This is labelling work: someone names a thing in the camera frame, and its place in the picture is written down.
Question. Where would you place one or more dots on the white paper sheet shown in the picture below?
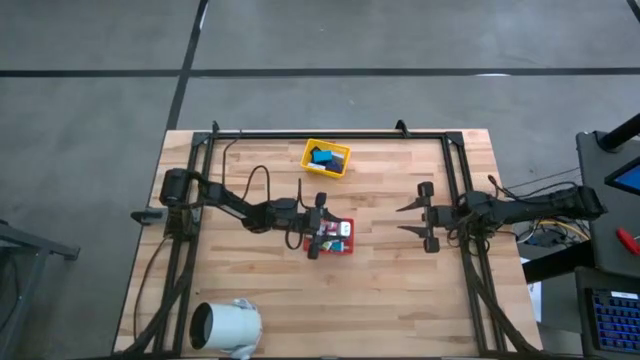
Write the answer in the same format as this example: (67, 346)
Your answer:
(536, 300)

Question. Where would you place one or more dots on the grey metal stand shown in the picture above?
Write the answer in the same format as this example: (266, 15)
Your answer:
(30, 245)

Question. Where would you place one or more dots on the green white USB charger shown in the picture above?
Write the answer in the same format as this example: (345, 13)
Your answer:
(327, 245)

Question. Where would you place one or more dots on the black side desk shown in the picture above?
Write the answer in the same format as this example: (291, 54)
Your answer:
(600, 210)

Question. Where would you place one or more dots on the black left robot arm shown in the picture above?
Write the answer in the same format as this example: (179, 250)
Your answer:
(225, 200)

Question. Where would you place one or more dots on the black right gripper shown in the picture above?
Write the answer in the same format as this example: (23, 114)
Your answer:
(439, 217)

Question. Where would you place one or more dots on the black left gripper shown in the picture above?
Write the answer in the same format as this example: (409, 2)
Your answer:
(314, 221)

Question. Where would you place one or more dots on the teal white USB charger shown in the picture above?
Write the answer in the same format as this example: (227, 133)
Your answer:
(338, 246)

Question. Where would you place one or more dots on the black bracket beside table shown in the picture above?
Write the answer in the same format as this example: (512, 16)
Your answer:
(145, 216)

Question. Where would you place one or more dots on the black pole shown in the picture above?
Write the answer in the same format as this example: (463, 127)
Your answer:
(620, 132)

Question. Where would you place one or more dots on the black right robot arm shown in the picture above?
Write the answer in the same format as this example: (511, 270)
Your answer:
(530, 205)

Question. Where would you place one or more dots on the device with blue screen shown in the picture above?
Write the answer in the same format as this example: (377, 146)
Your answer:
(631, 179)

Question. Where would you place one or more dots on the red plastic basket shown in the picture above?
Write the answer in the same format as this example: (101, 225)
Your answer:
(350, 245)

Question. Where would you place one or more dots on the yellow plastic basket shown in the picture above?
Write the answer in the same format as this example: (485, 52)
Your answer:
(327, 144)

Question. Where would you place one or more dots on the black desk beam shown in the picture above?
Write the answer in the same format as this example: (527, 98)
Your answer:
(555, 262)

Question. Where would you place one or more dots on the black rectangular case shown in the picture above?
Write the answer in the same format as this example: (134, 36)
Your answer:
(316, 149)

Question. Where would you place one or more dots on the red hand tool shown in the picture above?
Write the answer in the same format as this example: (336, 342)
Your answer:
(627, 240)

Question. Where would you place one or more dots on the blue rectangular case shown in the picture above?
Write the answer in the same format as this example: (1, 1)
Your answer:
(336, 165)

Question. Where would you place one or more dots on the black laptop lit keyboard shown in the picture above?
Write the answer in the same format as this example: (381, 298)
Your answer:
(615, 322)

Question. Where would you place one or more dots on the black aluminium table frame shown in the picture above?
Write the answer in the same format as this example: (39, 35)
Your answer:
(350, 135)

